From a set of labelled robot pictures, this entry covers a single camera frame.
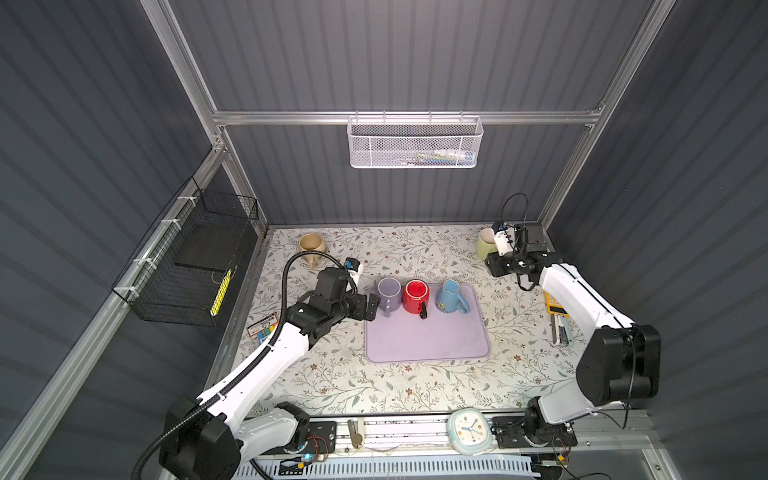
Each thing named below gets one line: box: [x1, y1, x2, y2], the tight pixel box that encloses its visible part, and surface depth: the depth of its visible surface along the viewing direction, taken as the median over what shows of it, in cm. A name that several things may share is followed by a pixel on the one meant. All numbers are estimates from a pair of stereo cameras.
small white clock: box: [446, 407, 492, 456], surface depth 74 cm
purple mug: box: [377, 277, 402, 317], surface depth 93 cm
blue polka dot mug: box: [436, 279, 471, 314], surface depth 93 cm
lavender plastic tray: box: [365, 283, 490, 363], surface depth 94 cm
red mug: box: [402, 278, 430, 320], surface depth 93 cm
